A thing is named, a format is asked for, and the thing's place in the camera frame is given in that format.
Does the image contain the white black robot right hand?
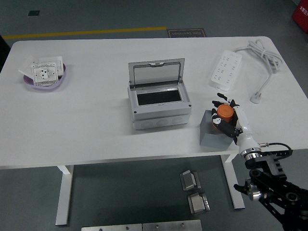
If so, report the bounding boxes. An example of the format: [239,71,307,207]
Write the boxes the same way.
[211,92,262,154]

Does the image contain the orange cylinder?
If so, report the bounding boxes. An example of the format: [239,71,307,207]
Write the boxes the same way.
[211,103,234,130]

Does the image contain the grey junction box clear lid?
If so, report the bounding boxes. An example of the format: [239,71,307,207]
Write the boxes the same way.
[127,57,193,130]

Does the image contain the grey holder block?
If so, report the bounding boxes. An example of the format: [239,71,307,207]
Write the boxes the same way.
[199,109,238,150]

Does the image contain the red box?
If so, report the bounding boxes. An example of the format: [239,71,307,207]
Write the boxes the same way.
[292,0,308,27]

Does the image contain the white power strip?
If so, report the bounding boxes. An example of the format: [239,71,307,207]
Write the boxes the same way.
[208,50,243,91]

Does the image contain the white table leg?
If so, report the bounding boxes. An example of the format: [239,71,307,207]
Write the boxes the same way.
[221,154,245,209]
[55,165,75,226]

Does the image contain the metal block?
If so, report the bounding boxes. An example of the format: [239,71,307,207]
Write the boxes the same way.
[180,169,202,192]
[187,192,211,215]

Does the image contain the dark floor sign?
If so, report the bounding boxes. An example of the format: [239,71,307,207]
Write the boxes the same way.
[167,27,207,39]

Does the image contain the metal plate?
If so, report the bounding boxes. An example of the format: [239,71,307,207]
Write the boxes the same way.
[81,223,142,231]
[142,219,203,231]

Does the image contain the yellow floor tape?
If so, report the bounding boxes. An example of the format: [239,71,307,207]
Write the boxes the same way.
[1,26,167,40]

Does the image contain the purple bowl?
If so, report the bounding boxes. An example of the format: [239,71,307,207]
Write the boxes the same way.
[23,63,67,91]

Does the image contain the white printed socket module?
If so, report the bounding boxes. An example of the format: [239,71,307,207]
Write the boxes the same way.
[30,61,59,87]

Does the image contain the white power cord with plug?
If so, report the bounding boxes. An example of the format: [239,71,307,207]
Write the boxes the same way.
[233,39,282,104]

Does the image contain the white switch plate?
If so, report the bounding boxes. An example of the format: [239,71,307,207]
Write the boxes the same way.
[38,55,66,77]
[18,55,36,77]

